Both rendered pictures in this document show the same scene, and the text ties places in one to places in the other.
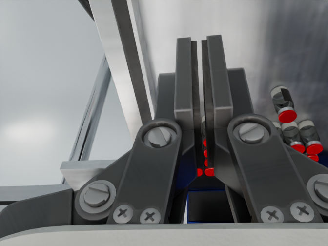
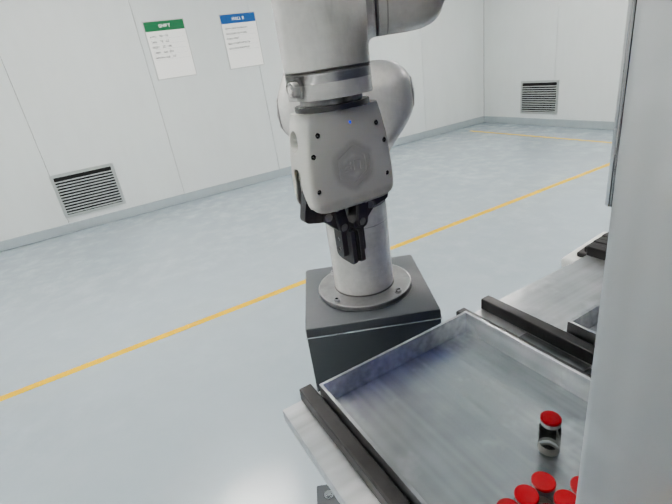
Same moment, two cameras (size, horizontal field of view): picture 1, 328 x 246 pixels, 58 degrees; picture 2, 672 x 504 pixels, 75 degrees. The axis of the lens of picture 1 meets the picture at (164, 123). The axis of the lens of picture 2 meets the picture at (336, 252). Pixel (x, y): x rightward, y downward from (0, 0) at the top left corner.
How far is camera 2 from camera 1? 0.53 m
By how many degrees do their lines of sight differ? 111
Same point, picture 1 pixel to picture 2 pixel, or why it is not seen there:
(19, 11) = not seen: outside the picture
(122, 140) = not seen: outside the picture
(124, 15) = (348, 438)
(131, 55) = (369, 467)
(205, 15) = (414, 425)
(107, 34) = (342, 482)
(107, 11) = (336, 462)
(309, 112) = not seen: hidden behind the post
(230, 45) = (453, 434)
